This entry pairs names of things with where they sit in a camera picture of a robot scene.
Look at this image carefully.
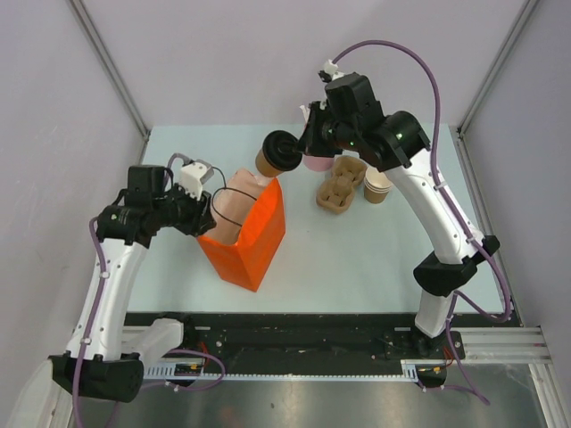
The brown paper coffee cup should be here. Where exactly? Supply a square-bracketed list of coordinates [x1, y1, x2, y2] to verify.
[255, 146, 286, 177]

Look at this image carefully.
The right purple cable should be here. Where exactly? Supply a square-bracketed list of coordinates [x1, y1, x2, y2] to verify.
[332, 40, 514, 407]

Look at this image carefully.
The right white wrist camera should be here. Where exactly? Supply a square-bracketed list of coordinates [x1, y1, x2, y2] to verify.
[319, 60, 344, 84]

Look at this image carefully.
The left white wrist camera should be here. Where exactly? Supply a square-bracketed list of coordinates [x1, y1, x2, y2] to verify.
[178, 160, 214, 200]

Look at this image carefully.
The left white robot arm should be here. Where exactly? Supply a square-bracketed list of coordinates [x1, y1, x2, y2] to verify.
[50, 160, 216, 403]

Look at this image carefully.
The pink straw holder cup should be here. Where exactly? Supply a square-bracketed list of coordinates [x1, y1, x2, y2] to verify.
[302, 155, 335, 172]

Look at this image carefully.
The orange paper bag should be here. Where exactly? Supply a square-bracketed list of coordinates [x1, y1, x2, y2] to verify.
[197, 169, 286, 292]

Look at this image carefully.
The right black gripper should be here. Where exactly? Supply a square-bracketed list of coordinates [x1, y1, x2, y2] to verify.
[297, 101, 360, 158]

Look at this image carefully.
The white cable duct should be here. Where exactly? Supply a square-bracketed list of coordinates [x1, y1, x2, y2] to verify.
[144, 354, 418, 382]

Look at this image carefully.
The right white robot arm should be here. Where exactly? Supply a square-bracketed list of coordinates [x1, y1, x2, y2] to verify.
[298, 73, 484, 358]

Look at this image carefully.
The black plastic cup lid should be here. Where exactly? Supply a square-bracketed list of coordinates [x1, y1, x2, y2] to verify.
[261, 130, 302, 172]

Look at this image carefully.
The purple cable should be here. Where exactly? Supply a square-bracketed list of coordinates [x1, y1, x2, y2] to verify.
[70, 152, 227, 428]
[332, 40, 514, 407]

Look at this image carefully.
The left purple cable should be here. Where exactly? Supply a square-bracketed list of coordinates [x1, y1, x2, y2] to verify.
[70, 152, 227, 428]

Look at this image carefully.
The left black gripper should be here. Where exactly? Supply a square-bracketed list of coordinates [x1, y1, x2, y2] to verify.
[153, 180, 217, 237]

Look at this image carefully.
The stack of brown paper cups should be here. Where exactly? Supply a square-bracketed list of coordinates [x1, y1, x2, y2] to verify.
[363, 167, 393, 204]

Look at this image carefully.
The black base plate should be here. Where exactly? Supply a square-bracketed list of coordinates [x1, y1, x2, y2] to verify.
[124, 311, 521, 362]

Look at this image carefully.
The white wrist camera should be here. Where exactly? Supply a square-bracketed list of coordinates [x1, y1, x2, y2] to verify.
[319, 60, 344, 84]
[178, 160, 214, 200]

